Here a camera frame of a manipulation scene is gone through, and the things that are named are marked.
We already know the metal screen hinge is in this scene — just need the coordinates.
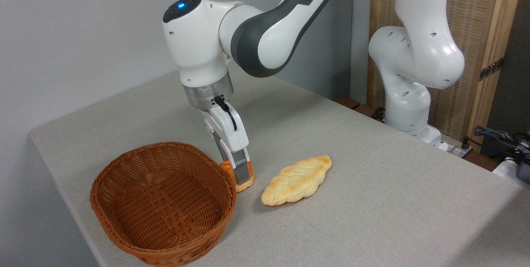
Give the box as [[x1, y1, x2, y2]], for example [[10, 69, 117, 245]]
[[479, 58, 505, 82]]

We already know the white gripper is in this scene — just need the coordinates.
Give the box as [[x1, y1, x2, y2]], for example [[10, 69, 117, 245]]
[[201, 102, 252, 185]]

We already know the blue black cable bundle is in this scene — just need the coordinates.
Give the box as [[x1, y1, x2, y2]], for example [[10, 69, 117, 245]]
[[473, 125, 530, 161]]

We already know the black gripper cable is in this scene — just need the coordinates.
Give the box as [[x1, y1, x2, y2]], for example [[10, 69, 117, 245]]
[[214, 96, 238, 132]]

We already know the brown wicker basket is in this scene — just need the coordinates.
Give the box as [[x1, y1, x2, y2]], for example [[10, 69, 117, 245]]
[[90, 142, 237, 267]]

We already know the long braided pale bread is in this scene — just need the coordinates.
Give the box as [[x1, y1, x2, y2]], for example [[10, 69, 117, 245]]
[[261, 155, 332, 206]]

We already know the wooden woven folding screen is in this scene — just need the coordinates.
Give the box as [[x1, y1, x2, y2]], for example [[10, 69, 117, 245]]
[[366, 0, 526, 148]]

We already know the white power strip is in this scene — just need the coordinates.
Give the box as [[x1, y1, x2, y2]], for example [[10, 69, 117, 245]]
[[447, 136, 473, 159]]

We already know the small round orange bread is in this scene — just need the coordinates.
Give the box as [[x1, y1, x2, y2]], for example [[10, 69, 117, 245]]
[[219, 160, 255, 194]]

